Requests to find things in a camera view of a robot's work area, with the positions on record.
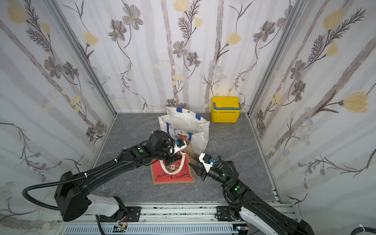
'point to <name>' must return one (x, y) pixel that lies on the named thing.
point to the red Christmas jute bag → (180, 172)
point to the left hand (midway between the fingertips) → (182, 153)
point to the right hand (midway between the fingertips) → (194, 161)
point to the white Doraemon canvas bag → (183, 124)
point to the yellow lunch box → (225, 109)
